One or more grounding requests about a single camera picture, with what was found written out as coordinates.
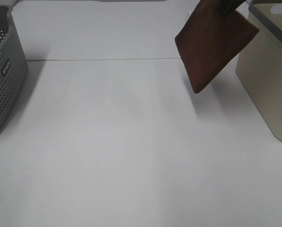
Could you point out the grey perforated plastic basket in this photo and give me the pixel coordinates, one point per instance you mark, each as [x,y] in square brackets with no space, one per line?
[13,64]

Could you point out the beige bin with grey rim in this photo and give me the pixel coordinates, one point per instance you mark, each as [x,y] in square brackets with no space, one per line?
[259,66]

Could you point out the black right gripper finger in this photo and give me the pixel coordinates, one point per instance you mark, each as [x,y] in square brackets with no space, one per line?
[225,7]

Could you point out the brown towel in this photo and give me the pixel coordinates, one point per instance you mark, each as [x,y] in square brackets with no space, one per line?
[208,42]

